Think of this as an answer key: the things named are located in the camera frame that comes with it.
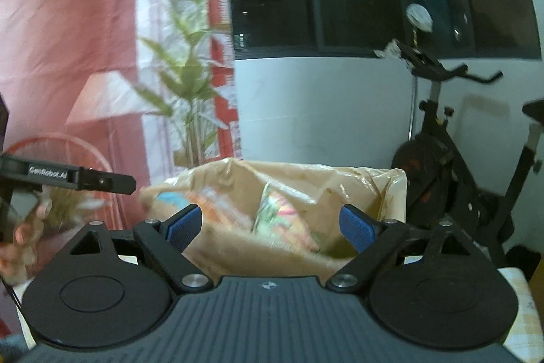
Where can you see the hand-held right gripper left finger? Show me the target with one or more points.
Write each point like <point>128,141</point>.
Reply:
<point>185,225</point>

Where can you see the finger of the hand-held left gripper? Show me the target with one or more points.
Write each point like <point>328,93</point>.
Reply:
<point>108,181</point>

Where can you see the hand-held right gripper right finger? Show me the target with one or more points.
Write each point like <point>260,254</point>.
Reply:
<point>357,229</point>

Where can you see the orange snack packet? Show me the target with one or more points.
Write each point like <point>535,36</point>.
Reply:
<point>216,208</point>

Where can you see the colourful striped snack packet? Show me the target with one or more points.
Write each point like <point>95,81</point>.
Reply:
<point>280,214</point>

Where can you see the brown cardboard box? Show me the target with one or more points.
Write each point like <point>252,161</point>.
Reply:
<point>263,261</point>

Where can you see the person's left hand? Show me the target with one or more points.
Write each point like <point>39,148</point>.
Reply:
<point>19,256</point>

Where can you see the black exercise bike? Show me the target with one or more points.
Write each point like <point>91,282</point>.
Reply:
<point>446,184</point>

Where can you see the thin metal pole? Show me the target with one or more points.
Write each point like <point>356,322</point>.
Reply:
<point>413,108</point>

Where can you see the printed pink backdrop cloth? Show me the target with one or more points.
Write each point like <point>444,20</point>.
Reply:
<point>85,48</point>

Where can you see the checked floral tablecloth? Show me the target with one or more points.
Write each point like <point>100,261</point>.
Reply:
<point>525,303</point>

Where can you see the white cap on pole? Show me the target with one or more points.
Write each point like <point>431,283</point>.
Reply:
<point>420,17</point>

